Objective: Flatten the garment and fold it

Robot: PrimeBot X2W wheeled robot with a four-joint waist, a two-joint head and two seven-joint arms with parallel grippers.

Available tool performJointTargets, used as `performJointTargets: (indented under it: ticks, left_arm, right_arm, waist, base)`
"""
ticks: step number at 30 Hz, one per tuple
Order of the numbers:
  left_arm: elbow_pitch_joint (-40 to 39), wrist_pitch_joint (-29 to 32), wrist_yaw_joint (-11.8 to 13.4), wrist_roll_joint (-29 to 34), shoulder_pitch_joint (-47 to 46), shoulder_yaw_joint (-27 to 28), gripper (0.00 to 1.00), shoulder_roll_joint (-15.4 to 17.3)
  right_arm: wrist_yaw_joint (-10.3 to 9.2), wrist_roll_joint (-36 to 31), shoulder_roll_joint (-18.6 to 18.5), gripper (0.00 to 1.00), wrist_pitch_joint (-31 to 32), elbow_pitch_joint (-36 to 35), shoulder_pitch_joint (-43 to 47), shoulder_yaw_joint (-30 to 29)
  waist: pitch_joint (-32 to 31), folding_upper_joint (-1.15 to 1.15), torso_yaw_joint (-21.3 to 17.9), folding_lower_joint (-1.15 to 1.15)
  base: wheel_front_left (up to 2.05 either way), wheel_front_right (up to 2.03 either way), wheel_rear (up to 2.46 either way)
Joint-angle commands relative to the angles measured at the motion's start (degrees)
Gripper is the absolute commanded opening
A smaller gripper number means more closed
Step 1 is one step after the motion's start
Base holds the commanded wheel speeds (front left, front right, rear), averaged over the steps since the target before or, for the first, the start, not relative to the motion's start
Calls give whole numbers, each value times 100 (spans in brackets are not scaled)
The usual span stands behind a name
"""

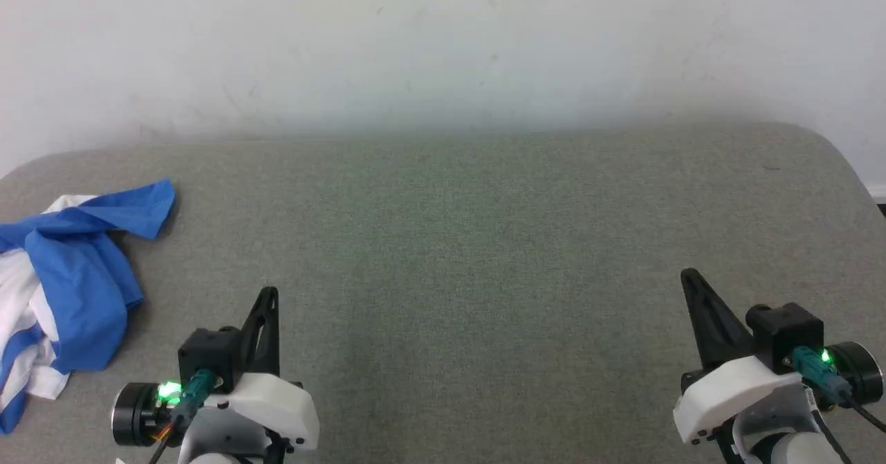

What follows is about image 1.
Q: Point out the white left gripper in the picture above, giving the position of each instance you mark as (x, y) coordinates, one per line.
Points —
(277, 402)

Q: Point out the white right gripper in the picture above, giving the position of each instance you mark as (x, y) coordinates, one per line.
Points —
(727, 391)

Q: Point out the blue and white t-shirt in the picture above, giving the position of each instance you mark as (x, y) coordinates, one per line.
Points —
(79, 284)

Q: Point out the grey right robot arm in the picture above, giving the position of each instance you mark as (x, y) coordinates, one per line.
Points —
(858, 370)

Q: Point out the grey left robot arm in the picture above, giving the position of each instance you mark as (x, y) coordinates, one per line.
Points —
(131, 415)

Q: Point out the grey fabric sofa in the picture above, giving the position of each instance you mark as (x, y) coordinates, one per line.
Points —
(471, 256)

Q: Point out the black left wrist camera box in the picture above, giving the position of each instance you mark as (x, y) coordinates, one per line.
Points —
(208, 353)

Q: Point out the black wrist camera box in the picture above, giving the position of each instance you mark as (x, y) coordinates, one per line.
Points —
(785, 332)
(208, 353)

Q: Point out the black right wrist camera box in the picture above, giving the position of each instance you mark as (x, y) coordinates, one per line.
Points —
(785, 332)

